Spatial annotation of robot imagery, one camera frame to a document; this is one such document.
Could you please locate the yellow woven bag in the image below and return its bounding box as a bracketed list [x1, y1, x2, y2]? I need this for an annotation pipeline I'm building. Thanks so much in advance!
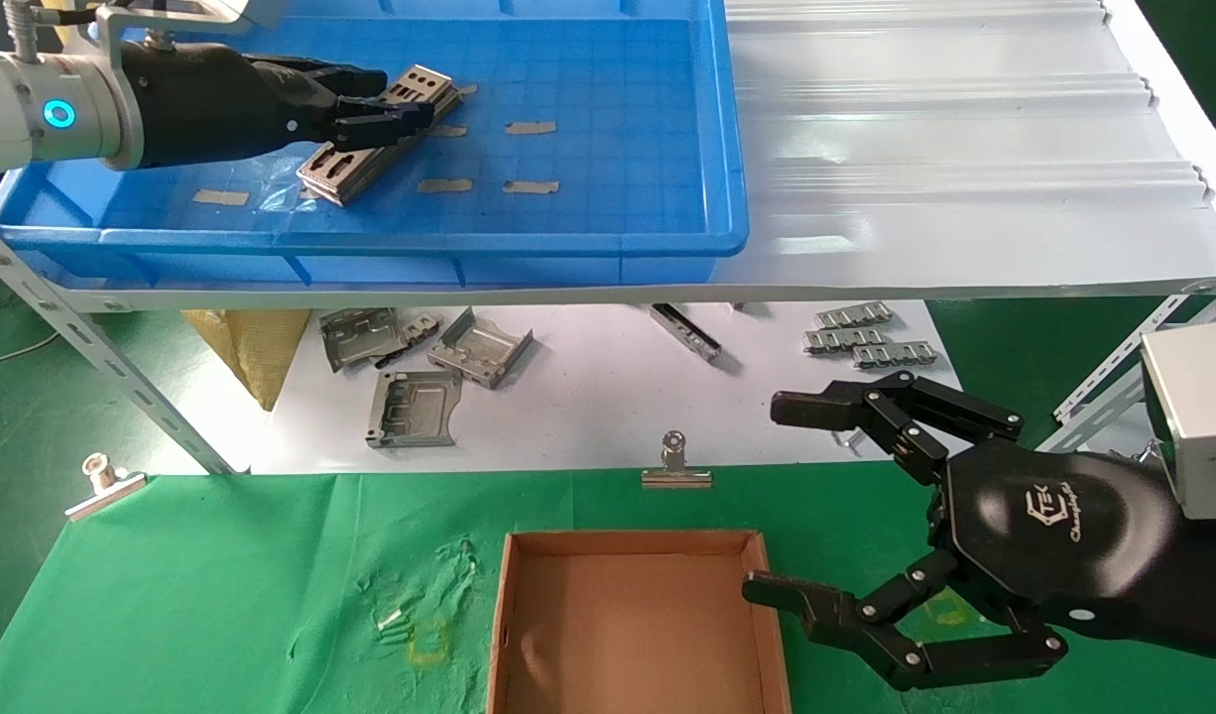
[182, 309, 313, 412]

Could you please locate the long narrow metal strip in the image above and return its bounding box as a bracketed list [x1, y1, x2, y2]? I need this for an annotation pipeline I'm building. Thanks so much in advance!
[650, 303, 724, 364]

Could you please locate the white paper sheet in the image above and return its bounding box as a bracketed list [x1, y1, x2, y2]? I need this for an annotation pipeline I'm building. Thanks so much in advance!
[251, 302, 964, 475]

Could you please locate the clear crumpled film patch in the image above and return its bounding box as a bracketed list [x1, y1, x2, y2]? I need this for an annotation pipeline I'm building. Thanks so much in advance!
[259, 164, 306, 211]

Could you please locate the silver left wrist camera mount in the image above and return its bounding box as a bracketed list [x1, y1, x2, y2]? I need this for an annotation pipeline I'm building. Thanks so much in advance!
[90, 0, 290, 80]

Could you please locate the small dark metal part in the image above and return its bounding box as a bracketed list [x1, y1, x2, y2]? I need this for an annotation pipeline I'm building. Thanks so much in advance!
[374, 313, 442, 370]

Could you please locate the green cloth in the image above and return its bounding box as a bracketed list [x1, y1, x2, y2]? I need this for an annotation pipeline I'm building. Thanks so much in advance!
[0, 461, 1216, 714]

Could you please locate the folded grey metal bracket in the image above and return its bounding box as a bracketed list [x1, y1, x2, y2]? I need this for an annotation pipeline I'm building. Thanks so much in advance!
[426, 306, 536, 391]

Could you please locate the slotted metal angle brace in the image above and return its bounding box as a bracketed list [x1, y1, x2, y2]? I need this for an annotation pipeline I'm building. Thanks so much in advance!
[1052, 281, 1216, 455]
[0, 213, 237, 477]

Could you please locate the grey corrugated cable sleeve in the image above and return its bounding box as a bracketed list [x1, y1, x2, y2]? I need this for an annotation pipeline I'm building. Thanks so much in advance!
[3, 0, 40, 60]

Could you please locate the silver binder clip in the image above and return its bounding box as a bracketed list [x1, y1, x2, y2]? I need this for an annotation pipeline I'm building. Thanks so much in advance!
[64, 452, 148, 523]
[641, 430, 714, 490]

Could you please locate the grey stamped metal bracket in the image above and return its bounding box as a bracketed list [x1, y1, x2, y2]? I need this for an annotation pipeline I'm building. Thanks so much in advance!
[318, 307, 411, 375]

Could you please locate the notched silver metal strip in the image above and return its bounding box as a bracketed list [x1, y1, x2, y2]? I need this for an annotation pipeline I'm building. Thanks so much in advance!
[814, 300, 895, 330]
[852, 340, 941, 371]
[802, 327, 892, 355]

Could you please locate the flat stamped metal plate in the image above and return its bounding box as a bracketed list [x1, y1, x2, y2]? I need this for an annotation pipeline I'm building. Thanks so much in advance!
[365, 370, 464, 449]

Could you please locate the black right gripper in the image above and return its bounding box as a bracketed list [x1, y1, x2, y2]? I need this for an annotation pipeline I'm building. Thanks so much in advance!
[742, 370, 1184, 692]

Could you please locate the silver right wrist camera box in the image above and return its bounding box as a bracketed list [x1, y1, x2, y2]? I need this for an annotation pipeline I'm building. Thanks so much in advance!
[1141, 319, 1216, 521]

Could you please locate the brown cardboard box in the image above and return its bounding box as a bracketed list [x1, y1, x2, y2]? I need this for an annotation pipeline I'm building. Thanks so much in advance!
[486, 529, 793, 714]

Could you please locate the blue plastic tray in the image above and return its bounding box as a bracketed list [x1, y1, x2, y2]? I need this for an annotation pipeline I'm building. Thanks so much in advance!
[0, 0, 750, 289]

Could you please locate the white corrugated shelf panel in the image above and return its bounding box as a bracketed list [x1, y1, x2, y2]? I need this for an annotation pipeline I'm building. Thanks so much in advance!
[33, 0, 1216, 316]

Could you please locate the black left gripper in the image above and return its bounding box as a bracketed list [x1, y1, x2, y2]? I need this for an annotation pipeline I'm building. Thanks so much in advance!
[122, 42, 436, 172]

